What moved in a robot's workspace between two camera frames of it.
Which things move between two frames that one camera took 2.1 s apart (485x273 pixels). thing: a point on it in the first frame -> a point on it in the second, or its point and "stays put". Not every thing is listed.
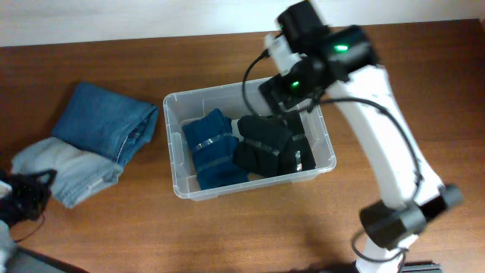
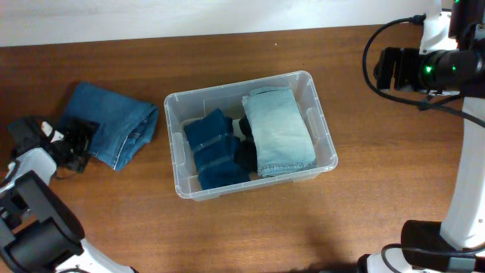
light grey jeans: (79, 172) -> (282, 141)
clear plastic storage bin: (226, 139) stays put
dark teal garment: (214, 145) stays put
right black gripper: (280, 95) -> (390, 70)
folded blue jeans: (106, 122) stays put
